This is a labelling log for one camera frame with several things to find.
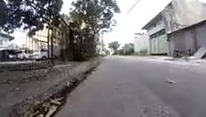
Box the distant green tree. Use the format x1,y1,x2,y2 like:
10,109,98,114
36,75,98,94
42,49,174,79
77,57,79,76
107,40,122,55

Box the grey asphalt road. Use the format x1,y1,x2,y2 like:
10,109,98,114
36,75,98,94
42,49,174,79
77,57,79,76
45,51,206,117

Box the tall green tree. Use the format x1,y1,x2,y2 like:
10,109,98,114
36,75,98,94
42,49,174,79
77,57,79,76
67,0,123,62

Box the pale multi-storey building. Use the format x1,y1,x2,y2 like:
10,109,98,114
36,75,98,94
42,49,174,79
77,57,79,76
23,16,72,63

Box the white vehicle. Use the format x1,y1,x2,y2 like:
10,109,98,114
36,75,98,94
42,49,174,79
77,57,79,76
16,49,49,62

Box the grey warehouse building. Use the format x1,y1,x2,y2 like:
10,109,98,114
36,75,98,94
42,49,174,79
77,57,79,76
139,0,206,57

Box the low fence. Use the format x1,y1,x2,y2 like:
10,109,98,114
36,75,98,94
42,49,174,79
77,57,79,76
0,59,53,73

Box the dirt verge with debris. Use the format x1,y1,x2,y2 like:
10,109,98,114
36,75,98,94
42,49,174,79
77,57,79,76
0,58,105,117

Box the large dark tree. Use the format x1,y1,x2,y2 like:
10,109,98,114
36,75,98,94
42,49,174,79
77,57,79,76
0,0,68,67

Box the grey shed with boards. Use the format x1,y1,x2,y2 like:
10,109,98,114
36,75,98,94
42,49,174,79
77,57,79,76
166,17,206,62

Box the overhead wires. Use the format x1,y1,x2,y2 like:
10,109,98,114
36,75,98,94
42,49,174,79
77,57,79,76
123,0,149,16

